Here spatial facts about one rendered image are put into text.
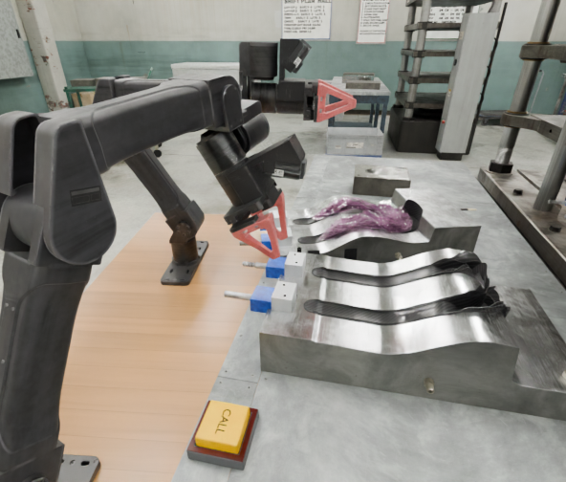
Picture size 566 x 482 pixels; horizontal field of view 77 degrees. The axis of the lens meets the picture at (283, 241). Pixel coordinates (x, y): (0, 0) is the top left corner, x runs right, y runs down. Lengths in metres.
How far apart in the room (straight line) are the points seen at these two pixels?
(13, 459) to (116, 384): 0.28
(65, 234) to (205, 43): 7.84
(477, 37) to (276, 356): 4.48
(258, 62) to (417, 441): 0.68
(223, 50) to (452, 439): 7.77
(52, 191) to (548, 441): 0.69
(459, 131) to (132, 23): 6.50
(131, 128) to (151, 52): 8.20
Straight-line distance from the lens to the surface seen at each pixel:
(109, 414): 0.67
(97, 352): 0.77
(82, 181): 0.36
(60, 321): 0.41
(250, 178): 0.51
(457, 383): 0.64
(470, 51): 4.82
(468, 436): 0.65
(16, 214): 0.39
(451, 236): 0.96
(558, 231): 1.39
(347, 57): 7.67
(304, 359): 0.62
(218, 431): 0.56
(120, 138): 0.40
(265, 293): 0.65
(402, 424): 0.63
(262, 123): 0.59
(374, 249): 0.89
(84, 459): 0.62
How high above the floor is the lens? 1.30
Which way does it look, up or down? 29 degrees down
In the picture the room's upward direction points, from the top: straight up
